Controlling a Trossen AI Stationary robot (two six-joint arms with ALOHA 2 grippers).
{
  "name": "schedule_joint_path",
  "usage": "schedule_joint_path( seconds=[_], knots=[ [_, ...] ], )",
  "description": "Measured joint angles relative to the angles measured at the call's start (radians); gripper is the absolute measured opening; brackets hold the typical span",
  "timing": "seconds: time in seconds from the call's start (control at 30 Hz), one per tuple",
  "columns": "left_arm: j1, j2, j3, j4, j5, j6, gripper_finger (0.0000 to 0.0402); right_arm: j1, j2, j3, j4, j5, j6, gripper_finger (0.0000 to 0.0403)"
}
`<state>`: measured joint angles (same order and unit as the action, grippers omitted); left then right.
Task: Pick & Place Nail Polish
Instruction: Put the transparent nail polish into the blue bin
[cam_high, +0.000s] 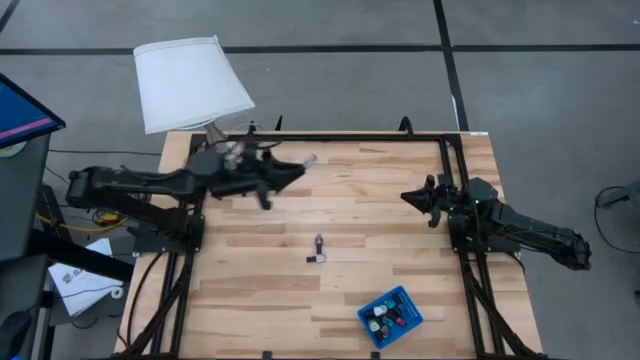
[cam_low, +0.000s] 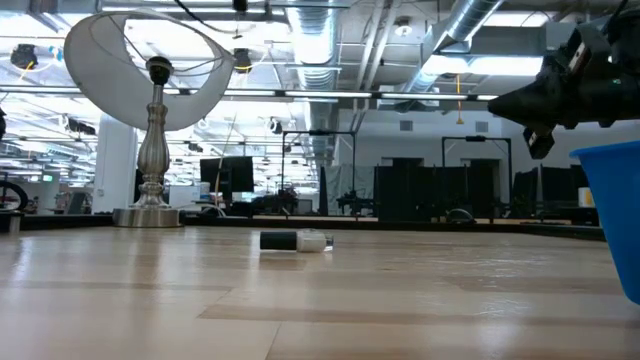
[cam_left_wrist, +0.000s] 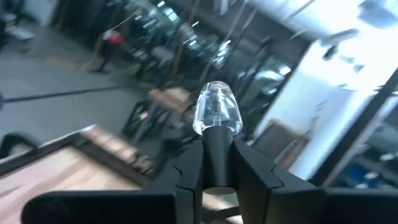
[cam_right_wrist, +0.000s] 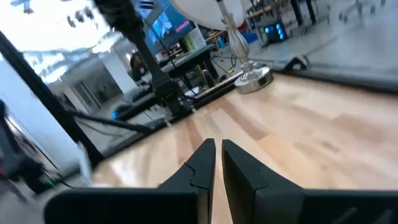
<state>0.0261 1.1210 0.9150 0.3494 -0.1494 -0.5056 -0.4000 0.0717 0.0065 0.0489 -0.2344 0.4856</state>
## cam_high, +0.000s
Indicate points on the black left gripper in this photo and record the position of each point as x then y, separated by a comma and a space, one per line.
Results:
235, 175

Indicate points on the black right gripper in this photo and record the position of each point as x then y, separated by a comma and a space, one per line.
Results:
447, 200

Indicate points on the purple nail polish bottle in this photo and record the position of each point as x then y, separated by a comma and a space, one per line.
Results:
319, 244

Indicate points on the white nail polish bottle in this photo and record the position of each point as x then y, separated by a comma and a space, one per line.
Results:
320, 259

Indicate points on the cream nail polish bottle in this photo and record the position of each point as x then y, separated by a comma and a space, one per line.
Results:
380, 310

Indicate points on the hot pink nail polish bottle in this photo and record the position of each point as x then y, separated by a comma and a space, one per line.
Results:
400, 321

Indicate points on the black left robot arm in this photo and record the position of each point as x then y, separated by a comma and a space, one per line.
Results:
130, 182

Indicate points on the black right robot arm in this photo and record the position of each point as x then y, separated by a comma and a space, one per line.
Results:
540, 232

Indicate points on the white label sticker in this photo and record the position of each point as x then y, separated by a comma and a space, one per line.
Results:
478, 133

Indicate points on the blue plastic basket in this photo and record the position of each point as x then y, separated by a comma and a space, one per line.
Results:
412, 327

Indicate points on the silver lamp with white shade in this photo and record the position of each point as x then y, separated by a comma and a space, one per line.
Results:
190, 85

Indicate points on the white paper sheet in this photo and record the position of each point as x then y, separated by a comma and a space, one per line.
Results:
80, 285

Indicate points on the dark grey cabinet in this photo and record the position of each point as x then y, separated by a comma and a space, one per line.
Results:
20, 200

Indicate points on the monitor with blue screen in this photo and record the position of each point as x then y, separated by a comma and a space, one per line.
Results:
20, 117

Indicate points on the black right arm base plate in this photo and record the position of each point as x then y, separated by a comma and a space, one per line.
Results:
480, 246

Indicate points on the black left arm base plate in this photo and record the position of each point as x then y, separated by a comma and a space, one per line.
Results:
170, 244

